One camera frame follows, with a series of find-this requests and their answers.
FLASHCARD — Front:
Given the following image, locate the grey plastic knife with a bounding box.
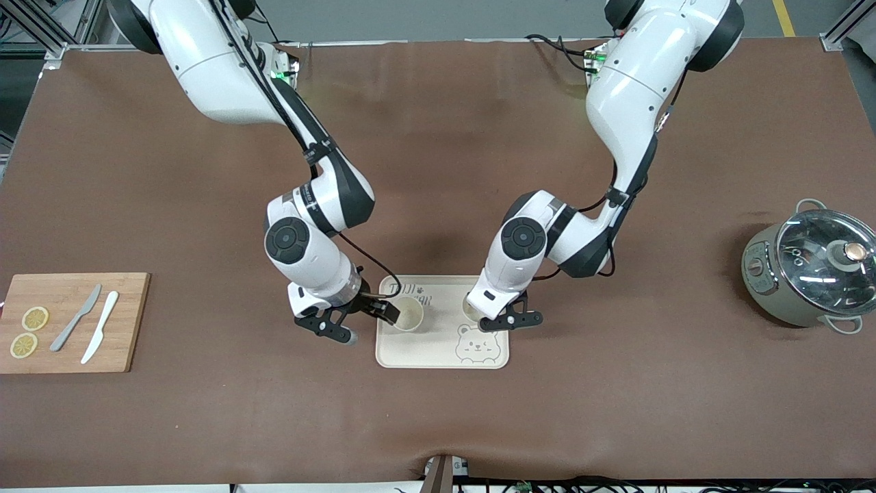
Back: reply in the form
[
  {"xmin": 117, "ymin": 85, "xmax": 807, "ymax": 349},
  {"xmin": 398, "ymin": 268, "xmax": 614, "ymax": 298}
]
[{"xmin": 49, "ymin": 284, "xmax": 102, "ymax": 353}]

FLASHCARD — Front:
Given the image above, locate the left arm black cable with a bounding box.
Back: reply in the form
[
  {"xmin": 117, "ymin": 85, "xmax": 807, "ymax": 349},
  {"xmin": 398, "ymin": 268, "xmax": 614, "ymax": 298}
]
[{"xmin": 541, "ymin": 65, "xmax": 688, "ymax": 281}]

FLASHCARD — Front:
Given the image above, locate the white plastic knife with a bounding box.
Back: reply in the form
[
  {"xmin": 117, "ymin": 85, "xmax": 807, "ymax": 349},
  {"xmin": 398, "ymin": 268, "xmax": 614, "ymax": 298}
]
[{"xmin": 81, "ymin": 291, "xmax": 120, "ymax": 365}]

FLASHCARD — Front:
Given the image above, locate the glass pot lid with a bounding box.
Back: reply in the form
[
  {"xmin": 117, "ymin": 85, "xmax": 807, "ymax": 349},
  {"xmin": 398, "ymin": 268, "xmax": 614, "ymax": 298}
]
[{"xmin": 775, "ymin": 209, "xmax": 876, "ymax": 317}]

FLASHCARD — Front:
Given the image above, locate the brown table mat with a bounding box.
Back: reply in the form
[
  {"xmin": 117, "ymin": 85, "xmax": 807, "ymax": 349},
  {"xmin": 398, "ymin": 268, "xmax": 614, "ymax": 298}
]
[{"xmin": 0, "ymin": 38, "xmax": 876, "ymax": 483}]

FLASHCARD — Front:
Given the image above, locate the cream tray with bear print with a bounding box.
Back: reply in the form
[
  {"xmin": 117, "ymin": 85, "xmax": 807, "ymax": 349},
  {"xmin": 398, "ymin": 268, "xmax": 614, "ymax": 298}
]
[{"xmin": 375, "ymin": 275, "xmax": 510, "ymax": 370}]

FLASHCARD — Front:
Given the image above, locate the aluminium frame profile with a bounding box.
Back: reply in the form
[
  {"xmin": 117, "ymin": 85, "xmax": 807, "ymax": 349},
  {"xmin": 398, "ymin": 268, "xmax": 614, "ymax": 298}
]
[{"xmin": 0, "ymin": 0, "xmax": 165, "ymax": 69}]

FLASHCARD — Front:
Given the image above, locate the black base cable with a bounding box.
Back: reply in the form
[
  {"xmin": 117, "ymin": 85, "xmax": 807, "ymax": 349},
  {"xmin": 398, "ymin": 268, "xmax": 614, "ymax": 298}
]
[{"xmin": 524, "ymin": 33, "xmax": 606, "ymax": 73}]

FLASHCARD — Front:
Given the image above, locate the yellow floor tape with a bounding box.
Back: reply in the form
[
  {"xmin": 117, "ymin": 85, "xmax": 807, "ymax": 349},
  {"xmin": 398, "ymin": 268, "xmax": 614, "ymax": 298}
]
[{"xmin": 772, "ymin": 0, "xmax": 799, "ymax": 38}]

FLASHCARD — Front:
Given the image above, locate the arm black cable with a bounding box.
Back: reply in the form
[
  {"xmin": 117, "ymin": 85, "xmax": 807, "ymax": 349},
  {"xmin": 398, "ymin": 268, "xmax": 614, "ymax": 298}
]
[
  {"xmin": 541, "ymin": 65, "xmax": 688, "ymax": 281},
  {"xmin": 209, "ymin": 0, "xmax": 404, "ymax": 305}
]

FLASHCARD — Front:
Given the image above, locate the white plastic cup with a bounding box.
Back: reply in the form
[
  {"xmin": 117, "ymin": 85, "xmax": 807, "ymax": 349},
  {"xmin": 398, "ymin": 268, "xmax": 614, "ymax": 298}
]
[
  {"xmin": 461, "ymin": 291, "xmax": 488, "ymax": 323},
  {"xmin": 391, "ymin": 296, "xmax": 425, "ymax": 333}
]

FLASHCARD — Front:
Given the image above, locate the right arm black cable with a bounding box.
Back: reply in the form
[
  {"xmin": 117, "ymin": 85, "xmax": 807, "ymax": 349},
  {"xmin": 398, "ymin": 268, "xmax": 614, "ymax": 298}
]
[{"xmin": 209, "ymin": 0, "xmax": 404, "ymax": 305}]

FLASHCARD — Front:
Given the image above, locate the wooden cutting board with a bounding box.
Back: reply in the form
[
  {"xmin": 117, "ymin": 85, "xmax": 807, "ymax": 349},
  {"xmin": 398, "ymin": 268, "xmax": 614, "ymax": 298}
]
[{"xmin": 0, "ymin": 273, "xmax": 151, "ymax": 374}]

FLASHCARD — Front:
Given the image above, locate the grey-green cooking pot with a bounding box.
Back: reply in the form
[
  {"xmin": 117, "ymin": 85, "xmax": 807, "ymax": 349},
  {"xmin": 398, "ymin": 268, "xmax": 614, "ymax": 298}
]
[{"xmin": 741, "ymin": 199, "xmax": 864, "ymax": 335}]

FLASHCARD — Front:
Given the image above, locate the table edge clamp bracket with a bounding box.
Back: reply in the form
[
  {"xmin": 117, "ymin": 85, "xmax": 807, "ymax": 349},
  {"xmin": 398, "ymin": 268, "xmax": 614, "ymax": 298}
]
[{"xmin": 421, "ymin": 453, "xmax": 473, "ymax": 493}]

